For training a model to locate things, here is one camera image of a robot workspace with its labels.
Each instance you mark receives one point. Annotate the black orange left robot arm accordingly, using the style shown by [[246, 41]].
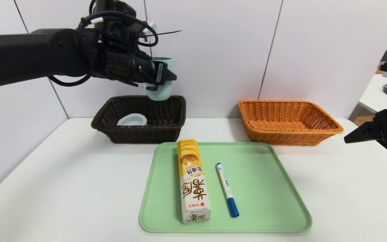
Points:
[[29, 53]]

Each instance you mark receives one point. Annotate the blue-grey plastic cup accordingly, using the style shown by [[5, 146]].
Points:
[[161, 92]]

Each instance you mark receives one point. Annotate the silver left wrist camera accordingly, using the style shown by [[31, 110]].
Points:
[[151, 28]]

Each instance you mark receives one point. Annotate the yellow potato chips box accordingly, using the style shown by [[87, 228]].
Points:
[[193, 188]]

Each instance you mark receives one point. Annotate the dark brown wicker basket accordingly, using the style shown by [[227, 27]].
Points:
[[139, 132]]

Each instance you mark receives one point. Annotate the black zip tie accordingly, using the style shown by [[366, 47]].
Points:
[[170, 32]]

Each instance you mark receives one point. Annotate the light green plastic tray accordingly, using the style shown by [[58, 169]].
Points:
[[267, 201]]

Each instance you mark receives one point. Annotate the clear tape roll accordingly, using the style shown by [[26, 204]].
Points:
[[132, 120]]

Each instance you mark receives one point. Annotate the white marker with blue cap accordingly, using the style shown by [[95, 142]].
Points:
[[227, 191]]

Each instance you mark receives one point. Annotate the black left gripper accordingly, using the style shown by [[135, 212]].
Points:
[[160, 74]]

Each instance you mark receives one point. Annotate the orange wicker basket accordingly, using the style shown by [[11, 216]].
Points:
[[287, 134]]

